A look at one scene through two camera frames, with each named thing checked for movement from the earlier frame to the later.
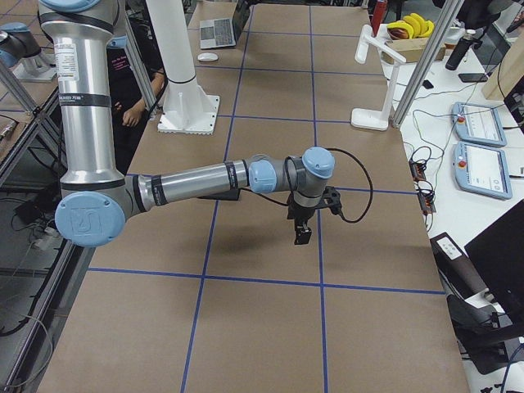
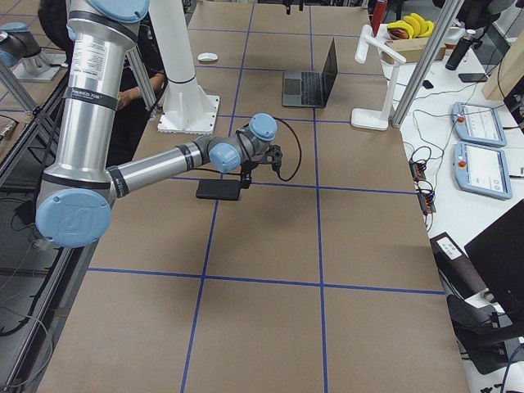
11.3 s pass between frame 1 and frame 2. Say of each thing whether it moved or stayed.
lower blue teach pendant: stayed
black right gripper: moved
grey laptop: moved
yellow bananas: stayed
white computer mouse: stayed
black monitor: stayed
